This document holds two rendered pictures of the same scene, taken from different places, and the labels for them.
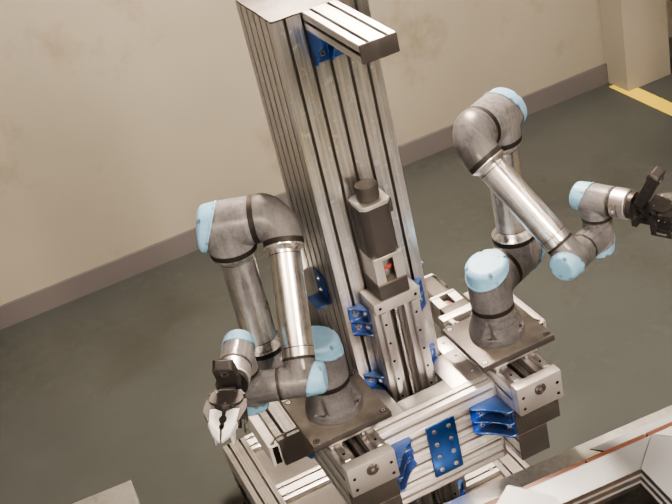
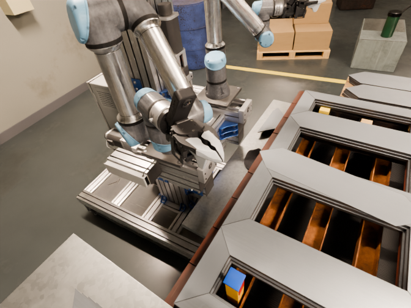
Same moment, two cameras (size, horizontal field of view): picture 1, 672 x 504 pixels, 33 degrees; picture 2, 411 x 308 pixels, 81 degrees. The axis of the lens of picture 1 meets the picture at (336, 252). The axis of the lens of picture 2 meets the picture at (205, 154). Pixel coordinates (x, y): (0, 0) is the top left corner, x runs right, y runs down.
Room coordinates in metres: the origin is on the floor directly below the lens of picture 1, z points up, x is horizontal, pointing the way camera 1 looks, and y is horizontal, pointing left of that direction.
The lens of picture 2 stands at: (1.55, 0.55, 1.79)
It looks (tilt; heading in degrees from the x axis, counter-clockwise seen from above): 44 degrees down; 321
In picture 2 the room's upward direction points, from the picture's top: 8 degrees counter-clockwise
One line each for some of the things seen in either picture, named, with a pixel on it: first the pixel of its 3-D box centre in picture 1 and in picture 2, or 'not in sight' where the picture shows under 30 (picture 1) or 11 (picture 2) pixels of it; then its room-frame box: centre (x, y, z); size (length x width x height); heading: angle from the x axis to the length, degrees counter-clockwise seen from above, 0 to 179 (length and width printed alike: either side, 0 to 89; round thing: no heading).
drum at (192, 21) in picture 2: not in sight; (192, 33); (4.82, -2.20, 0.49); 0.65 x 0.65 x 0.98
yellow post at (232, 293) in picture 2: not in sight; (235, 289); (1.77, 0.33, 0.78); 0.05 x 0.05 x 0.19; 13
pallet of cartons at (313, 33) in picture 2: not in sight; (293, 29); (3.72, -3.47, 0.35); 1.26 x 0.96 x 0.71; 23
